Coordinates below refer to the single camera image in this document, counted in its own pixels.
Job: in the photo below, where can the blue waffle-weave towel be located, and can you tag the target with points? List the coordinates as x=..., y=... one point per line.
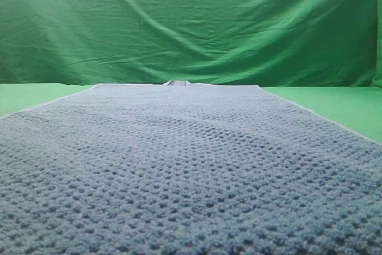
x=194, y=169

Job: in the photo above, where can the green backdrop cloth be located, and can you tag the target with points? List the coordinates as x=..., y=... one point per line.
x=271, y=43

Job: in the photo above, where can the white towel label tag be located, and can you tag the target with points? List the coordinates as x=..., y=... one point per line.
x=178, y=83

